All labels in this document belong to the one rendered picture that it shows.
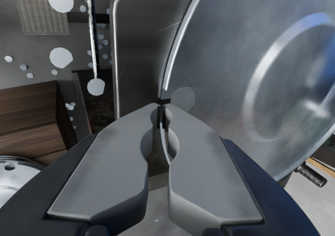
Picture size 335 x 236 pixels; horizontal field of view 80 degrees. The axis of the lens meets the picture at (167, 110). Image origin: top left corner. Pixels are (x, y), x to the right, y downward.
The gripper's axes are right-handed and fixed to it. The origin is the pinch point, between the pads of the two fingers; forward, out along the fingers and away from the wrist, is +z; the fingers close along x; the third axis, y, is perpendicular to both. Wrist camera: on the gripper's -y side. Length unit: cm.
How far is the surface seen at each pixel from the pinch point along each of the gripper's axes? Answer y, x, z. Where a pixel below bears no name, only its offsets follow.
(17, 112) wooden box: 26, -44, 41
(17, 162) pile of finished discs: 34, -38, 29
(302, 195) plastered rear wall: 122, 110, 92
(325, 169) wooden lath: 73, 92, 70
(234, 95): 0.8, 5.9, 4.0
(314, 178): 17.3, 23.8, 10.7
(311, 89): 1.4, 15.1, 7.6
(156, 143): 4.0, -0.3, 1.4
